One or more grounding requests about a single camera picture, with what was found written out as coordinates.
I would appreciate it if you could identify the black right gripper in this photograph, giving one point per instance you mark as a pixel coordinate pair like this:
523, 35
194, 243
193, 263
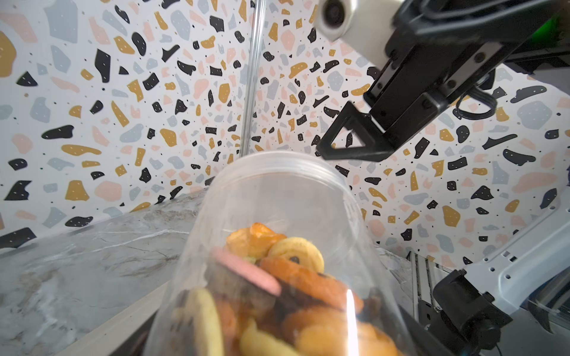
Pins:
439, 53

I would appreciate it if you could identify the clear plastic cookie jar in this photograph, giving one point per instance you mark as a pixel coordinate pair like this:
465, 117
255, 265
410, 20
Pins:
279, 262

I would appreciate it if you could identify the beige plastic tray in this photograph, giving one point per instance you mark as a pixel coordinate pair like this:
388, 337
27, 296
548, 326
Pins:
119, 334

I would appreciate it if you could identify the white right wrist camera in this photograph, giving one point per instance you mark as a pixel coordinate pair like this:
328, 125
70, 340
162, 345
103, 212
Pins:
364, 25

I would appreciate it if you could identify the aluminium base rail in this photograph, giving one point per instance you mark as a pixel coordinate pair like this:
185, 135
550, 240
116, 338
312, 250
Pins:
426, 274

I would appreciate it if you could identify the metal corner post right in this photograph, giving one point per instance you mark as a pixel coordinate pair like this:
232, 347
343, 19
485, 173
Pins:
252, 75

